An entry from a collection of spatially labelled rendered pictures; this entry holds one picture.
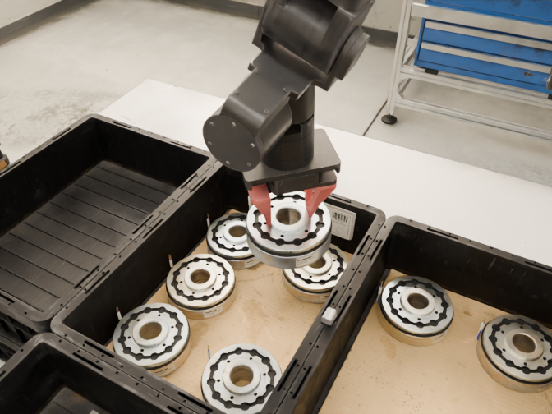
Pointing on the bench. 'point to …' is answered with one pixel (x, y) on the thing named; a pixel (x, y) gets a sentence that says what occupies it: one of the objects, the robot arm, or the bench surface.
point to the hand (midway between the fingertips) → (288, 213)
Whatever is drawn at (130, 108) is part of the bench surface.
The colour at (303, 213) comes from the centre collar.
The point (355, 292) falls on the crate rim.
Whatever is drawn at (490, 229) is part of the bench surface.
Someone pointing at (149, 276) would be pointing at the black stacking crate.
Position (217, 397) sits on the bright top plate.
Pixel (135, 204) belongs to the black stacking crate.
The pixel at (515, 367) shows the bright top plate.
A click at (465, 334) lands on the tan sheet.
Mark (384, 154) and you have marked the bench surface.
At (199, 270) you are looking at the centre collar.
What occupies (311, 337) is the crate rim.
